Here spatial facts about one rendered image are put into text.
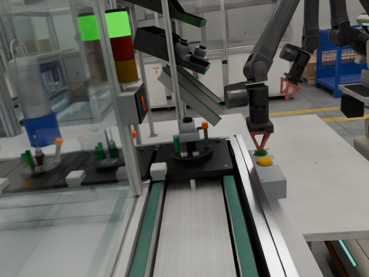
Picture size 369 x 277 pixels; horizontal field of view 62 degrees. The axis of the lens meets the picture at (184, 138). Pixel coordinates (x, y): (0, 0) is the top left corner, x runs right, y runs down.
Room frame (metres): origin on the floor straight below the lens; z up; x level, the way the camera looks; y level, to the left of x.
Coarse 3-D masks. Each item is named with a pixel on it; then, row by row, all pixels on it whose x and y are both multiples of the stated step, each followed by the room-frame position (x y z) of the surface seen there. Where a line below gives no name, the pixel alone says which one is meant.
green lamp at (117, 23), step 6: (114, 12) 0.71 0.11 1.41; (120, 12) 0.71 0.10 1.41; (126, 12) 0.73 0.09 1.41; (108, 18) 0.71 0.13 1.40; (114, 18) 0.71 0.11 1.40; (120, 18) 0.71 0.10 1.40; (126, 18) 0.72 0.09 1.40; (108, 24) 0.71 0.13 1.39; (114, 24) 0.71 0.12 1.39; (120, 24) 0.71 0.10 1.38; (126, 24) 0.72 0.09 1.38; (108, 30) 0.72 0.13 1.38; (114, 30) 0.71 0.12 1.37; (120, 30) 0.71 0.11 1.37; (126, 30) 0.71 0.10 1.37; (114, 36) 0.71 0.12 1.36
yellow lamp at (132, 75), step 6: (120, 60) 0.71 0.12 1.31; (126, 60) 0.71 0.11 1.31; (132, 60) 0.72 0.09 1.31; (120, 66) 0.71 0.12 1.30; (126, 66) 0.71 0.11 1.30; (132, 66) 0.71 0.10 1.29; (120, 72) 0.71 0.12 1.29; (126, 72) 0.71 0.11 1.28; (132, 72) 0.71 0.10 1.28; (120, 78) 0.71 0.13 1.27; (126, 78) 0.71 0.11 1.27; (132, 78) 0.71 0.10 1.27
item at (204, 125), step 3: (204, 123) 0.90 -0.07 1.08; (207, 123) 0.90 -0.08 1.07; (201, 126) 0.91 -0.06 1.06; (204, 126) 0.90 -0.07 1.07; (207, 126) 0.90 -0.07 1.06; (198, 129) 0.90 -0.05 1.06; (201, 129) 0.90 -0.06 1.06; (204, 129) 0.90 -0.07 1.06; (207, 129) 0.90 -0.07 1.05; (204, 132) 0.90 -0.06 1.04; (207, 132) 0.90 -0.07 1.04; (204, 135) 0.90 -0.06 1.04; (207, 135) 0.90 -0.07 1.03; (204, 138) 0.90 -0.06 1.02; (207, 138) 0.90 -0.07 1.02; (207, 141) 0.90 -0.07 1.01; (207, 144) 0.90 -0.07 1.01
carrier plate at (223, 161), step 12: (168, 144) 1.03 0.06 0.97; (216, 144) 0.97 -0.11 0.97; (156, 156) 0.94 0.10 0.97; (168, 156) 0.92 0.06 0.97; (216, 156) 0.88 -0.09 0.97; (228, 156) 0.87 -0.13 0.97; (168, 168) 0.84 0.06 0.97; (180, 168) 0.83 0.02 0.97; (192, 168) 0.81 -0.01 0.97; (204, 168) 0.81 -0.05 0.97; (216, 168) 0.80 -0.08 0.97; (228, 168) 0.79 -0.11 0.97
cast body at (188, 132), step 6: (180, 120) 0.93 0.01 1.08; (186, 120) 0.90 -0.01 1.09; (192, 120) 0.91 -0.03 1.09; (180, 126) 0.89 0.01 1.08; (186, 126) 0.89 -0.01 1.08; (192, 126) 0.89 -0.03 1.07; (180, 132) 0.90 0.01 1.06; (186, 132) 0.89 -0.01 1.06; (192, 132) 0.89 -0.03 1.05; (198, 132) 0.89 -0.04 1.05; (180, 138) 0.89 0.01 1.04; (186, 138) 0.89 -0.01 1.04; (192, 138) 0.89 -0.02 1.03; (198, 138) 0.89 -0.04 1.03
